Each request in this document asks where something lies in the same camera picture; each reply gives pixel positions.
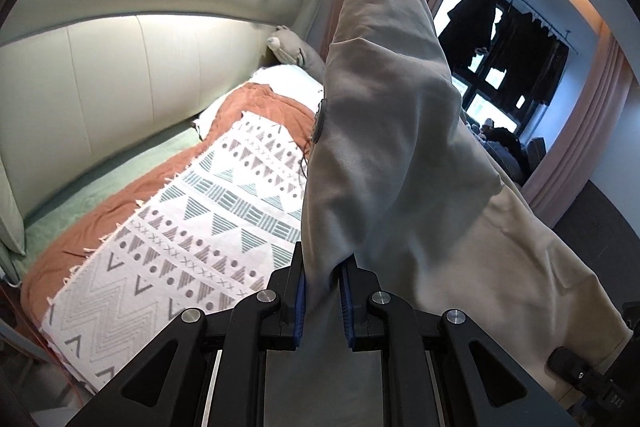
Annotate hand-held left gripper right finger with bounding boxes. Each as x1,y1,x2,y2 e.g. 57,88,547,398
339,257,576,427

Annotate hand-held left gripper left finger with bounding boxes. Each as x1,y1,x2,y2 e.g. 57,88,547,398
67,242,307,427

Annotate beige jacket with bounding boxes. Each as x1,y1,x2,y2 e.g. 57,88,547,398
260,0,633,427

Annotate row of dark hanging clothes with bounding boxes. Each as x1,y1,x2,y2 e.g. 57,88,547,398
487,7,571,108

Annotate white geometric patterned blanket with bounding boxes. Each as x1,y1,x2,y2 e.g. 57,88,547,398
42,109,313,393

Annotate terracotta quilt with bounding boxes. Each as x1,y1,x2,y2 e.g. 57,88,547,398
22,82,321,323

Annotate black cloth pile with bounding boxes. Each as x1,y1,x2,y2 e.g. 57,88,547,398
482,124,526,182

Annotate pale green bed sheet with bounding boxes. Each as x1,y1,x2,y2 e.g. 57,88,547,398
22,127,201,258

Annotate white pillow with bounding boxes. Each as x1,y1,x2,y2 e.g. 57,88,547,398
192,66,326,140

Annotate grey chair back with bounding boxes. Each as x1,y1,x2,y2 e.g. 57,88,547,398
525,137,548,172

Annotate black framed window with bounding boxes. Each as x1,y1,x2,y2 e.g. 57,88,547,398
432,0,571,142

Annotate grey plush toy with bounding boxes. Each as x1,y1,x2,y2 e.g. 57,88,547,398
266,25,326,80

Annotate cream padded headboard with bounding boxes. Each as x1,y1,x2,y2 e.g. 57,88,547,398
0,0,321,288

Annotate black hanging coat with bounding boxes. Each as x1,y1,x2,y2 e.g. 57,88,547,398
437,0,497,70

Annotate metal clothes rail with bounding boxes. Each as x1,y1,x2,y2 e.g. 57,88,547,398
460,0,578,55

